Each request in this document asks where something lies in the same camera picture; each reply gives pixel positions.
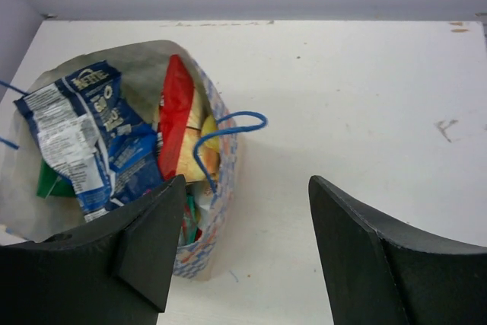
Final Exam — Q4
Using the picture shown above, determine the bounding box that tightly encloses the dark green REAL chips bag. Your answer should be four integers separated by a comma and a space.
37, 160, 75, 199

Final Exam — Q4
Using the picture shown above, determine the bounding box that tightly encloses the blue Kettle snack bag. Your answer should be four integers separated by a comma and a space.
14, 61, 163, 221

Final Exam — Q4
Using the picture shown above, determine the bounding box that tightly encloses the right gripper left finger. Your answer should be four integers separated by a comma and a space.
1, 176, 186, 324

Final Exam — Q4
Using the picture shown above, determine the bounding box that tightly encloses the red Chuba cassava chips bag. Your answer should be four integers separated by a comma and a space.
158, 55, 220, 183

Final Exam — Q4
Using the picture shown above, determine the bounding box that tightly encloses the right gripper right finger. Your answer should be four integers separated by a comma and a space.
308, 176, 486, 324

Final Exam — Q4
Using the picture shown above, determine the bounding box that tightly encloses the teal Fox's candy bag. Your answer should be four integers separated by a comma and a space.
178, 182, 213, 247

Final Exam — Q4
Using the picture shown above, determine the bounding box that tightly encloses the blue checkered paper bag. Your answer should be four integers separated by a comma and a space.
1, 40, 244, 279

